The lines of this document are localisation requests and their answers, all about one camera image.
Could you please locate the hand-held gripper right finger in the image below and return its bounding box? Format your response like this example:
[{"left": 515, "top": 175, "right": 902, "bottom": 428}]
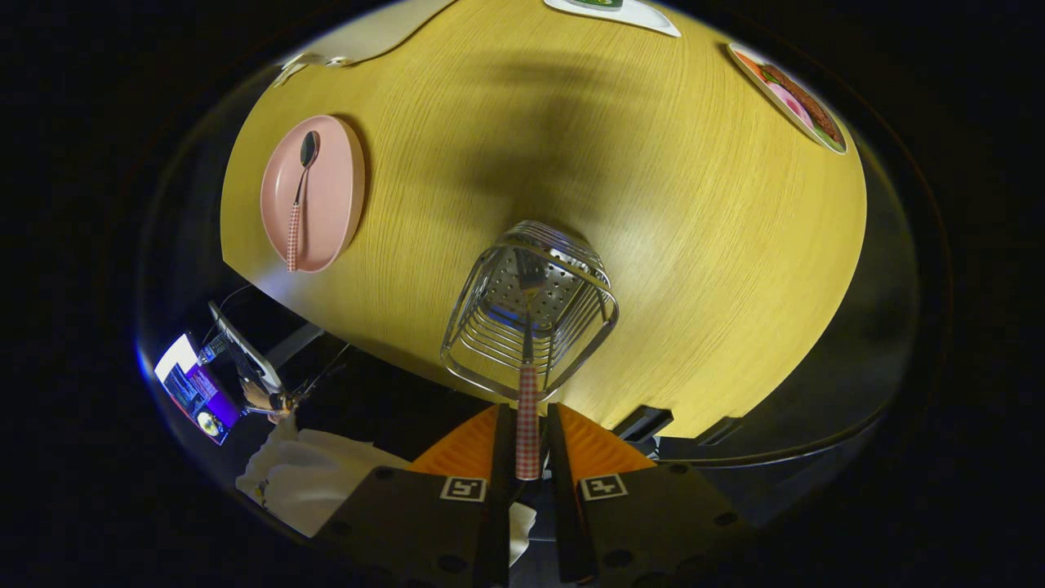
[{"left": 545, "top": 403, "right": 760, "bottom": 588}]

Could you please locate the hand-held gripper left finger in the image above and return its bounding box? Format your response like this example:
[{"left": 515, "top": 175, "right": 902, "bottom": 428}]
[{"left": 314, "top": 403, "right": 517, "bottom": 588}]

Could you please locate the fork with red checked handle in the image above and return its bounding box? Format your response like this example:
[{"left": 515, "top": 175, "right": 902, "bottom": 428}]
[{"left": 513, "top": 249, "right": 549, "bottom": 481}]

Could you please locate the spoon with red checked handle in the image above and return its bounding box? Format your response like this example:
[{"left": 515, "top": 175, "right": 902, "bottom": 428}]
[{"left": 286, "top": 131, "right": 321, "bottom": 273}]

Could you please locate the black chair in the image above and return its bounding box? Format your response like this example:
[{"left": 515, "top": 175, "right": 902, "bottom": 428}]
[{"left": 612, "top": 406, "right": 740, "bottom": 446}]

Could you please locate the person's white printed shirt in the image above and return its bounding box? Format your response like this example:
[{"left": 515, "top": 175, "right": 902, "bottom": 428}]
[{"left": 237, "top": 412, "right": 536, "bottom": 564}]

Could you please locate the open laptop with lit screen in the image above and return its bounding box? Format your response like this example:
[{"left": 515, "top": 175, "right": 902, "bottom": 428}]
[{"left": 153, "top": 332, "right": 242, "bottom": 447}]

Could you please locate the pink round plate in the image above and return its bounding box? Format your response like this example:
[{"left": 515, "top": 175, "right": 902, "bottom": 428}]
[{"left": 260, "top": 114, "right": 367, "bottom": 274}]

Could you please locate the white plate of food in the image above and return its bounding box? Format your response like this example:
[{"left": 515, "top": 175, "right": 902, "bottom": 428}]
[{"left": 727, "top": 42, "right": 850, "bottom": 156}]

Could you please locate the pink radish slice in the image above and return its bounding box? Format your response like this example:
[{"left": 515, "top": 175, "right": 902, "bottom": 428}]
[{"left": 766, "top": 82, "right": 813, "bottom": 127}]

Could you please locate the brown meat slice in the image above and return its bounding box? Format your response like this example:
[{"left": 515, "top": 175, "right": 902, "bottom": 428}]
[{"left": 763, "top": 64, "right": 842, "bottom": 141}]

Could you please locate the white coaster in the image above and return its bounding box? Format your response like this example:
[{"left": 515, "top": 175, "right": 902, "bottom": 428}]
[{"left": 543, "top": 0, "right": 683, "bottom": 38}]

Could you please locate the metal wire basket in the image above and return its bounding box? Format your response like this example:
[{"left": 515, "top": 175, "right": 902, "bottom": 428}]
[{"left": 440, "top": 220, "right": 620, "bottom": 403}]

